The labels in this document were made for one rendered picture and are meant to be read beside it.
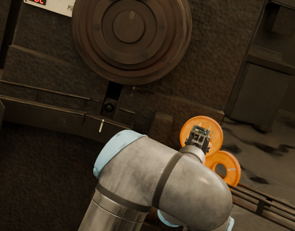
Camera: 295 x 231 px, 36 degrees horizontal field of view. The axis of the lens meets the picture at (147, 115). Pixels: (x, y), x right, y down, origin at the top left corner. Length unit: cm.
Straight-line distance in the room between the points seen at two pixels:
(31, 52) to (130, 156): 122
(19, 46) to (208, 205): 137
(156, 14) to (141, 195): 96
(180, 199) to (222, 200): 9
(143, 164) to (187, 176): 8
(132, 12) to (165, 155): 93
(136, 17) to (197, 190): 98
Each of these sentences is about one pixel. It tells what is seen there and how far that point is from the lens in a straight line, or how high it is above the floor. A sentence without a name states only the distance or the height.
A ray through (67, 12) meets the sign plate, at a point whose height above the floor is 108.
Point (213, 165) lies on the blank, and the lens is 175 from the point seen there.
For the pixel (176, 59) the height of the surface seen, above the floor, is 104.
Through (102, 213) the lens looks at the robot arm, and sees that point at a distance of 86.
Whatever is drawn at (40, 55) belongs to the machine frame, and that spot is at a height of 87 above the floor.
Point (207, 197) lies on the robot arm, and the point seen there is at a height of 95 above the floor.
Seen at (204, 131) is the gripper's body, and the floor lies 88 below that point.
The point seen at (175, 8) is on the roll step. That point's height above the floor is 123.
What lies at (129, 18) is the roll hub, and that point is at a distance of 168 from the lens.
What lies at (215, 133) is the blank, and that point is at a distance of 162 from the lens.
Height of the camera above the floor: 127
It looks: 15 degrees down
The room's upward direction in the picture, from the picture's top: 18 degrees clockwise
